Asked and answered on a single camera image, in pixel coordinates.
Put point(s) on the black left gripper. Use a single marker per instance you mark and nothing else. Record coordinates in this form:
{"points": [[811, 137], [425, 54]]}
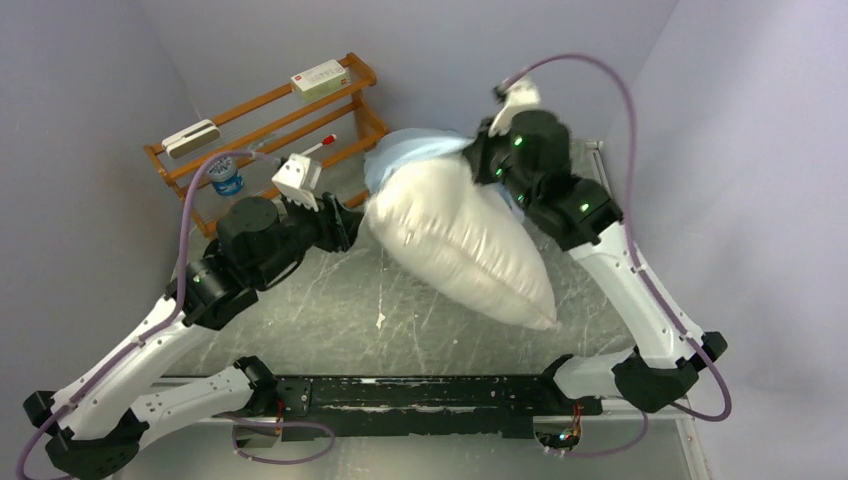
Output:
{"points": [[337, 225]]}

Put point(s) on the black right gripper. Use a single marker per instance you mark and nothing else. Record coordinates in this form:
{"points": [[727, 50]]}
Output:
{"points": [[479, 151]]}

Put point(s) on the white pillow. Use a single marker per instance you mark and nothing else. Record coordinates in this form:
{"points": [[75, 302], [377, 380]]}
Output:
{"points": [[462, 240]]}

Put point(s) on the light blue pillowcase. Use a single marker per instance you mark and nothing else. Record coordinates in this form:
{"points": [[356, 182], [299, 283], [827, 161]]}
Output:
{"points": [[411, 156]]}

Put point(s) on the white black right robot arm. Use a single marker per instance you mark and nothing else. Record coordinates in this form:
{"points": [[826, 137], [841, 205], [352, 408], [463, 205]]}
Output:
{"points": [[531, 160]]}

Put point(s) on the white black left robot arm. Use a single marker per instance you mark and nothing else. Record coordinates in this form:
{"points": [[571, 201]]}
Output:
{"points": [[96, 425]]}

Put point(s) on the orange wooden shelf rack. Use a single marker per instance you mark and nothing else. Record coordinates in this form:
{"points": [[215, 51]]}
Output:
{"points": [[278, 124]]}

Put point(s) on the red white marker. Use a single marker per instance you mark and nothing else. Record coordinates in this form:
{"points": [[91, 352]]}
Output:
{"points": [[326, 141]]}

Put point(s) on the blue lidded jar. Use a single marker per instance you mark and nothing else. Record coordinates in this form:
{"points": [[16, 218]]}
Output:
{"points": [[225, 178]]}

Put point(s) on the white red box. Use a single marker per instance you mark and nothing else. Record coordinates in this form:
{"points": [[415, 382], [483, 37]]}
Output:
{"points": [[320, 81]]}

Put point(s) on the white eraser block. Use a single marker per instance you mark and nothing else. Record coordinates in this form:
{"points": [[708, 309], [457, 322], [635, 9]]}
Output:
{"points": [[190, 139]]}

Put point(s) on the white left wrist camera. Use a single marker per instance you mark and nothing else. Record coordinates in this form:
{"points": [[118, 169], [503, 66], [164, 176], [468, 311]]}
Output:
{"points": [[296, 180]]}

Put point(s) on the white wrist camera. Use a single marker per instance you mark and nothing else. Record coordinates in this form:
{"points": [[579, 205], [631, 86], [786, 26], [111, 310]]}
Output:
{"points": [[515, 96], [296, 180]]}

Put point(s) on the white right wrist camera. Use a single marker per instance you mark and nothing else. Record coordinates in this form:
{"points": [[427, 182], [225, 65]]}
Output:
{"points": [[515, 96]]}

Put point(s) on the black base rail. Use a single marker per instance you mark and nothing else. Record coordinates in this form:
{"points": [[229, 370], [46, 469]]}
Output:
{"points": [[355, 406]]}

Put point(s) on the aluminium frame rail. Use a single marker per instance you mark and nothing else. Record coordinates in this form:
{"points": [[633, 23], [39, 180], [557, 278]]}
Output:
{"points": [[618, 409]]}

